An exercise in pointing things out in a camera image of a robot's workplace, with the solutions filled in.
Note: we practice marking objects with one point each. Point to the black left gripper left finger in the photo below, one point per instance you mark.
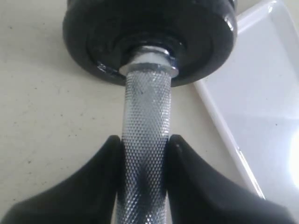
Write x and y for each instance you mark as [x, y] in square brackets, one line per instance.
[86, 197]

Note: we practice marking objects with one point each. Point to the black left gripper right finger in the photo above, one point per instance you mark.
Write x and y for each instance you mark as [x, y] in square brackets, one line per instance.
[199, 194]

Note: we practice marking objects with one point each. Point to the black weight plate end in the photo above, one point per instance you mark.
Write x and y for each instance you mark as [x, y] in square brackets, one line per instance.
[101, 42]

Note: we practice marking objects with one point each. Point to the chrome dumbbell bar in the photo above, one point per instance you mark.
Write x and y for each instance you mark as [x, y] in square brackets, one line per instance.
[146, 127]

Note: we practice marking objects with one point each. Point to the white rectangular plastic tray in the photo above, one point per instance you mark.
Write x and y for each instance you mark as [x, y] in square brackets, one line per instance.
[253, 100]

